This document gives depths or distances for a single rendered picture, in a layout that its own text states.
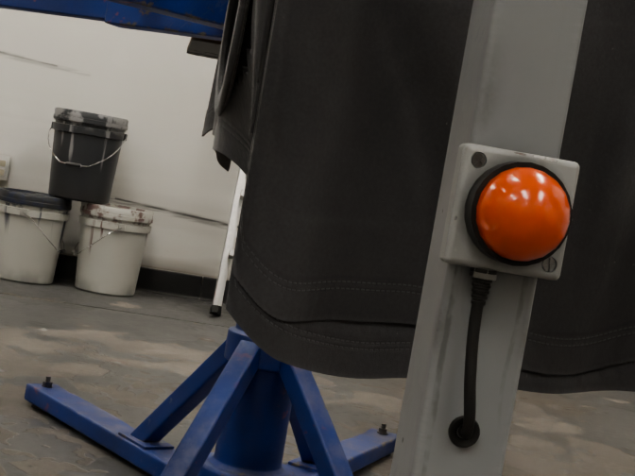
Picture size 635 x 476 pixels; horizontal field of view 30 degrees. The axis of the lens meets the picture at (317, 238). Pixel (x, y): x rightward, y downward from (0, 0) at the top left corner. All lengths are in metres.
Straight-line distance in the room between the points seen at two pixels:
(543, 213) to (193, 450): 1.53
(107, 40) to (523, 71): 4.95
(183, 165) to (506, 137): 4.92
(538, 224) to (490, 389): 0.08
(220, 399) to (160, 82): 3.51
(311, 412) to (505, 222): 1.58
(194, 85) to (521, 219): 4.97
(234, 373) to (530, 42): 1.58
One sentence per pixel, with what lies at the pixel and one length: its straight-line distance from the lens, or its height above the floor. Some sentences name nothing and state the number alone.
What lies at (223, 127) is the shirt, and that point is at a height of 0.67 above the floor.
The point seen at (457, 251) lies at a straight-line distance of 0.48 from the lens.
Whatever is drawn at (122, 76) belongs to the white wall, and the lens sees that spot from 5.41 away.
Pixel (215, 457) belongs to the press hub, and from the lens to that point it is 2.18.
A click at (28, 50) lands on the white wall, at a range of 5.44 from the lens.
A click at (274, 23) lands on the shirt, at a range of 0.77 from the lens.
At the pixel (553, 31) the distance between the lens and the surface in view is 0.51.
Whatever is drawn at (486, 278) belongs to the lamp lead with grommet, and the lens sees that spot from 0.49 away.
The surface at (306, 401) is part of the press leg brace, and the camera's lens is 2.04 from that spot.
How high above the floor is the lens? 0.65
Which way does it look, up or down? 3 degrees down
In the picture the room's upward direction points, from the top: 10 degrees clockwise
